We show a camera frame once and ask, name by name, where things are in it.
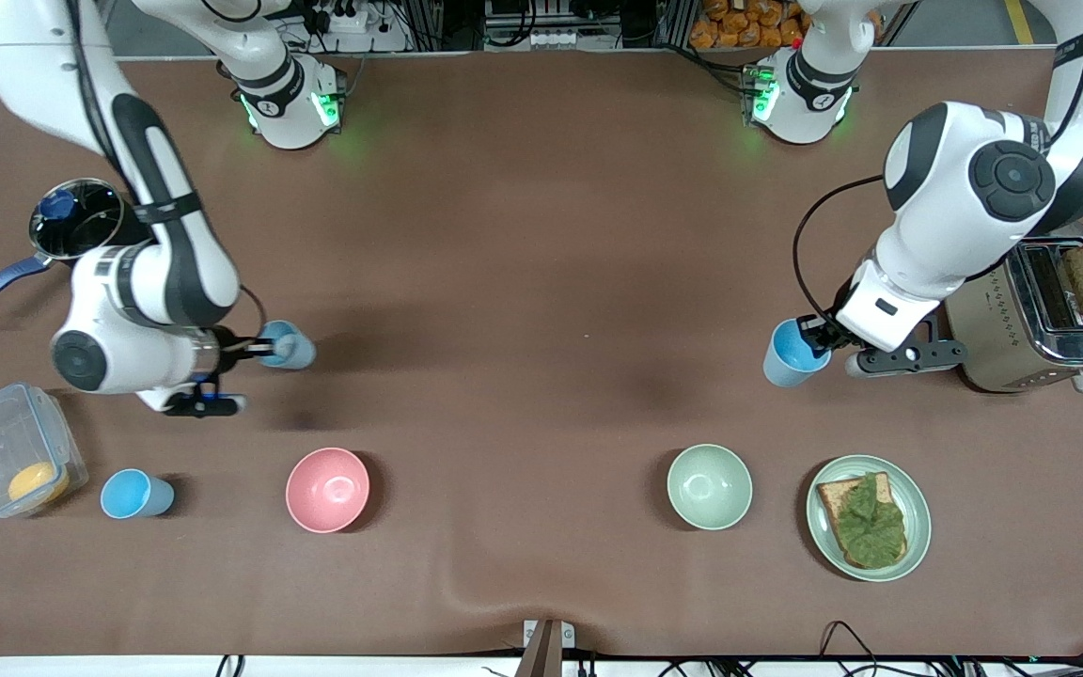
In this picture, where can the clear plastic container blue seal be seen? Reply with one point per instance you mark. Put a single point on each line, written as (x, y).
(6, 437)

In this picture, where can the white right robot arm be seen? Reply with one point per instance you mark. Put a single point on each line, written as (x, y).
(175, 263)

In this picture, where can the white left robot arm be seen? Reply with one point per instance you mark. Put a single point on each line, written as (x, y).
(965, 179)

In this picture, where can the silver toaster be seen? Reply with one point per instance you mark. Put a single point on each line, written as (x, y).
(1002, 329)

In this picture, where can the white power strip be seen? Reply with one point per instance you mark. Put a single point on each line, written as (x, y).
(344, 17)

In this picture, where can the orange snack bag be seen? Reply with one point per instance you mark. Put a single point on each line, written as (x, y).
(739, 23)

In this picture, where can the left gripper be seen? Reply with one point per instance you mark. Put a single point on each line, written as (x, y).
(824, 332)

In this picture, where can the green lettuce leaf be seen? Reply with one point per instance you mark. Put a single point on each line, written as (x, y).
(871, 527)

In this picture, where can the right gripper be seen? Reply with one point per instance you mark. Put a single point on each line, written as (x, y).
(234, 345)

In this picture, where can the pink bowl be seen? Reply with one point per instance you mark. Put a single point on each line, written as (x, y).
(327, 489)

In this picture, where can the light blue plastic cup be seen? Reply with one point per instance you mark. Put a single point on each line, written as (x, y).
(133, 494)
(786, 362)
(295, 350)

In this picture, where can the metal table edge clamp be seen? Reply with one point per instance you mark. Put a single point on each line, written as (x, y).
(541, 649)

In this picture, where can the yellow round sponge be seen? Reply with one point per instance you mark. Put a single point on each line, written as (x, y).
(39, 482)

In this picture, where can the pale green bowl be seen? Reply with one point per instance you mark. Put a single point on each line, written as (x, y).
(709, 486)

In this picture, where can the glass lid with blue knob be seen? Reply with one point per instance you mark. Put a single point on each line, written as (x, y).
(81, 221)

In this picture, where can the pale green plate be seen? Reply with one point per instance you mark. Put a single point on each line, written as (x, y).
(918, 508)

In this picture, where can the toast bread slice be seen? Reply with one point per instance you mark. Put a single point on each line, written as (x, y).
(831, 498)

